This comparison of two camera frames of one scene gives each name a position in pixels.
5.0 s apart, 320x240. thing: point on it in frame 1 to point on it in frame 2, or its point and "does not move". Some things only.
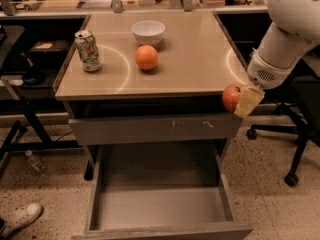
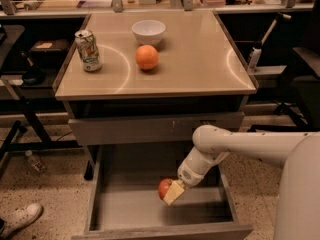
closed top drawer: [156, 130] does not move
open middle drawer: [161, 192] does not move
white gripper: [267, 73] to [188, 175]
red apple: [230, 97] to [163, 187]
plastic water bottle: [35, 164] does not move
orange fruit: [146, 57] does not move
